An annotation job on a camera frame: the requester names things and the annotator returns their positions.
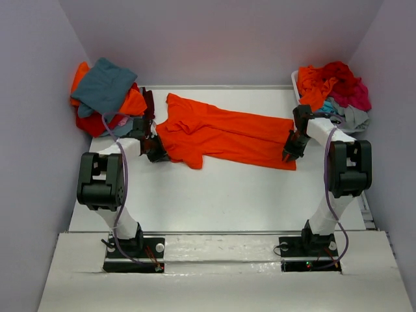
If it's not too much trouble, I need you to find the dark maroon t shirt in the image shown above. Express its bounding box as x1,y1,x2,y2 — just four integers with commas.
140,87,155,120

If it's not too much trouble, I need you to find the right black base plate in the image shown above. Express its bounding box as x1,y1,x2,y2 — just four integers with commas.
273,236,342,273

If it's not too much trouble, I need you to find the red folded t shirt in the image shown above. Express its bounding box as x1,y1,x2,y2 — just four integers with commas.
75,113,124,138

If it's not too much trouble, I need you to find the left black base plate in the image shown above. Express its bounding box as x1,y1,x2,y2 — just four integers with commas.
101,235,165,274

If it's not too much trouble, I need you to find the magenta crumpled t shirt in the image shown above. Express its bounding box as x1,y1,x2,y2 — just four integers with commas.
329,79,372,112

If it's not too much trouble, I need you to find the teal folded t shirt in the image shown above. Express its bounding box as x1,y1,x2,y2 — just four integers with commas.
71,57,137,118

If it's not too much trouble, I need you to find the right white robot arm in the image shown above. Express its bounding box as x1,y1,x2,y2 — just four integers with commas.
280,105,372,257

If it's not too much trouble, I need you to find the grey-blue bottom t shirt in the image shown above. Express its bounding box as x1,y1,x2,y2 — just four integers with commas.
107,114,133,137

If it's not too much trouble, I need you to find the pink folded t shirt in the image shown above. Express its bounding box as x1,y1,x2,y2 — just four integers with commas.
118,116,129,127

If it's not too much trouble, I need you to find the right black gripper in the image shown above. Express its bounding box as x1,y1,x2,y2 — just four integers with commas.
282,129,312,163

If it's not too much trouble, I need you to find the grey crumpled t shirt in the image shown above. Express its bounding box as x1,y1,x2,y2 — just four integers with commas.
328,97,370,133

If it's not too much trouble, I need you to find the cyan crumpled t shirt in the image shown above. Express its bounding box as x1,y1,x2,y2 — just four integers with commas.
320,101,336,114

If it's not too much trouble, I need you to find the orange folded t shirt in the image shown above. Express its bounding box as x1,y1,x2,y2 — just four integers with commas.
70,62,146,116

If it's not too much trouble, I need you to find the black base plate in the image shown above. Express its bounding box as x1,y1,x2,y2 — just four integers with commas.
101,235,165,274
273,236,342,273

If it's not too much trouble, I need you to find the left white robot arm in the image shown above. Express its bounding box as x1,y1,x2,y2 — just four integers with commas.
77,118,170,258

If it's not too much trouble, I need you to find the white laundry basket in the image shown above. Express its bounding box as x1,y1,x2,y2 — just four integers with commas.
290,69,367,136

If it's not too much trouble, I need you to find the orange t shirt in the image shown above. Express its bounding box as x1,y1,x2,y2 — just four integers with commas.
156,94,296,170
70,62,146,116

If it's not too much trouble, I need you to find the red crumpled t shirt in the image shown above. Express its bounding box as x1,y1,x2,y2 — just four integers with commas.
322,61,359,96

